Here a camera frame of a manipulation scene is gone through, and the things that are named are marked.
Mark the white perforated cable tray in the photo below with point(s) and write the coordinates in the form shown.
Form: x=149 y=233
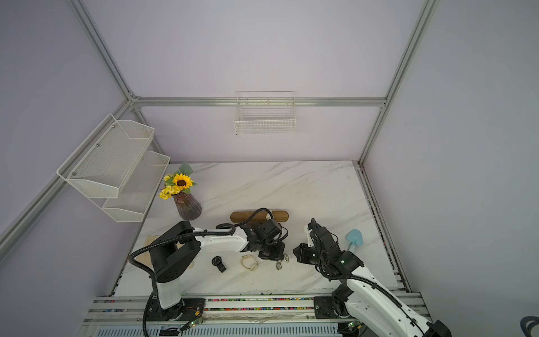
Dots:
x=285 y=329

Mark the white mesh shelf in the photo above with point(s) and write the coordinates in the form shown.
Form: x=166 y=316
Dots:
x=134 y=200
x=102 y=165

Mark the purple glass vase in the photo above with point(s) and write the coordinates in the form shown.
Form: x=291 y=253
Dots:
x=187 y=205

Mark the lower white mesh shelf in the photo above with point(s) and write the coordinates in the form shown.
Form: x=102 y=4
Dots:
x=134 y=200

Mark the white wire wall basket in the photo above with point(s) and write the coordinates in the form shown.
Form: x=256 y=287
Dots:
x=265 y=113

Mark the black wrist watch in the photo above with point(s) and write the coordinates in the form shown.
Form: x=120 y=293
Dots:
x=218 y=263

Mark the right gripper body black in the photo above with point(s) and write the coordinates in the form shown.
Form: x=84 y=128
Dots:
x=309 y=254

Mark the black chair part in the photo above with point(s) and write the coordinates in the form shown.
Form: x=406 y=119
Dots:
x=528 y=324

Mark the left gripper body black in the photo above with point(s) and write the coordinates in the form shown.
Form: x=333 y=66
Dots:
x=274 y=252

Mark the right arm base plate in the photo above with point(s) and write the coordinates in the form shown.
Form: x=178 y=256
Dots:
x=328 y=307

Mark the yellow sunflower bouquet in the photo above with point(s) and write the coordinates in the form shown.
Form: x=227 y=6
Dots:
x=177 y=182

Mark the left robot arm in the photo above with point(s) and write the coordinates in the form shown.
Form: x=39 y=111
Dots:
x=166 y=258

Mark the upper white mesh shelf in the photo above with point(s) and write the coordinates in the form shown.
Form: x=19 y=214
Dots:
x=102 y=165

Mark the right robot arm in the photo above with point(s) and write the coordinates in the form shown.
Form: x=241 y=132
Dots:
x=359 y=294

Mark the wooden watch stand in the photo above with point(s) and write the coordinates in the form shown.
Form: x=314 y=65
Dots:
x=240 y=216

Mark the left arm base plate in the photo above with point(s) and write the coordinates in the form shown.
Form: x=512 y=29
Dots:
x=184 y=311

